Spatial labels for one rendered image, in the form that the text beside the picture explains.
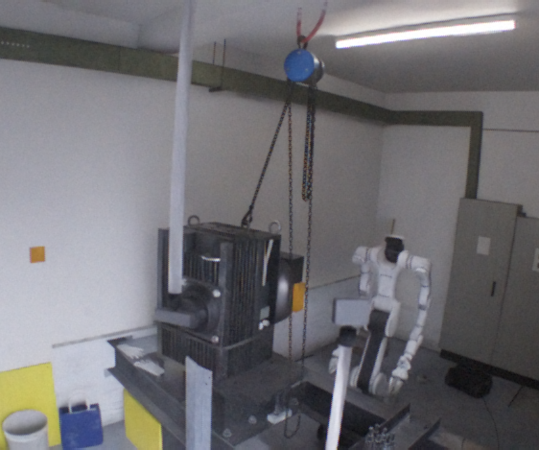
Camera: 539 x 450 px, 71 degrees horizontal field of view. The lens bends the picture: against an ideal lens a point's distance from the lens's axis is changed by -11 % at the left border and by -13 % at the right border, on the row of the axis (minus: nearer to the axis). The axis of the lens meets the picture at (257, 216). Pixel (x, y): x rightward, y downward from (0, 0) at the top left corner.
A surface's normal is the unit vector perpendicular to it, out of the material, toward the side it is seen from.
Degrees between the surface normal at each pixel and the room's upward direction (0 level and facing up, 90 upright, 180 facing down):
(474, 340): 90
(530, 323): 90
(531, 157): 90
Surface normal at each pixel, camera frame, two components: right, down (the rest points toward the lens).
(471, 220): -0.73, 0.04
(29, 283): 0.68, 0.14
